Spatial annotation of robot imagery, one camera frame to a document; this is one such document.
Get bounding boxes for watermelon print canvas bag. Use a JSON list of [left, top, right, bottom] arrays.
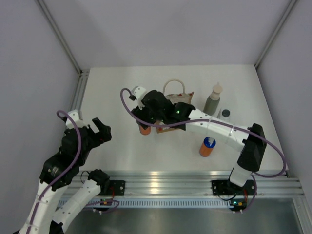
[[156, 79, 194, 134]]

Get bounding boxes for light blue pump bottle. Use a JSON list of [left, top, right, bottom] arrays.
[[139, 124, 152, 136]]

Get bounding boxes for left aluminium frame post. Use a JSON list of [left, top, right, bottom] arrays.
[[34, 0, 82, 75]]

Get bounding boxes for grey-green bottle beige cap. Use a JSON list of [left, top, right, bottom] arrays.
[[203, 82, 223, 116]]

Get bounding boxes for right aluminium frame post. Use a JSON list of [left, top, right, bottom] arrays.
[[254, 0, 299, 70]]

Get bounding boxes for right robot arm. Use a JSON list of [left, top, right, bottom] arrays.
[[129, 86, 267, 194]]

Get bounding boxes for dark blue pump bottle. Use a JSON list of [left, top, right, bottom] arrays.
[[199, 136, 216, 157]]

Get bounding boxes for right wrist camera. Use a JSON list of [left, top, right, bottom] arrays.
[[129, 86, 147, 109]]

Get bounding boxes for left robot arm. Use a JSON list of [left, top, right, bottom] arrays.
[[17, 117, 112, 234]]

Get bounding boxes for aluminium frame post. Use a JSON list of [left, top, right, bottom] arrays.
[[254, 0, 299, 70], [34, 0, 82, 75]]

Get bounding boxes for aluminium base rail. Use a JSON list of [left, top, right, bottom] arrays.
[[39, 170, 305, 196]]

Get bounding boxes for white slotted cable duct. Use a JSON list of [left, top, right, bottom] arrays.
[[86, 198, 243, 208]]

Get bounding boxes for white square bottle grey cap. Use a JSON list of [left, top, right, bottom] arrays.
[[217, 109, 231, 122]]

